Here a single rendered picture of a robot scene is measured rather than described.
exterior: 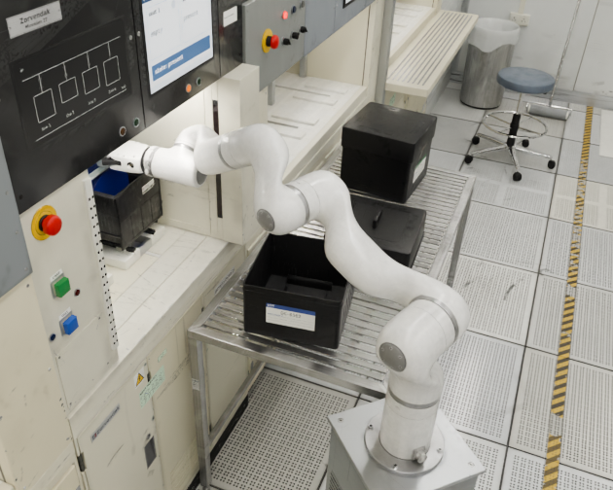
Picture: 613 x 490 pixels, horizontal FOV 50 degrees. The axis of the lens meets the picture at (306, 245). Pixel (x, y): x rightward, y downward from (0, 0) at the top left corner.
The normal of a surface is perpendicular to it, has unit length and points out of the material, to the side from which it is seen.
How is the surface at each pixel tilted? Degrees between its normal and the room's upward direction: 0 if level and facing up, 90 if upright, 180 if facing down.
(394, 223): 0
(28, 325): 90
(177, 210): 90
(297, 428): 0
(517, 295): 0
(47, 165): 90
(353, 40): 90
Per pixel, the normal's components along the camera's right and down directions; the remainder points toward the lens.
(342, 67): -0.37, 0.52
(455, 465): 0.04, -0.82
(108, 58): 0.93, 0.25
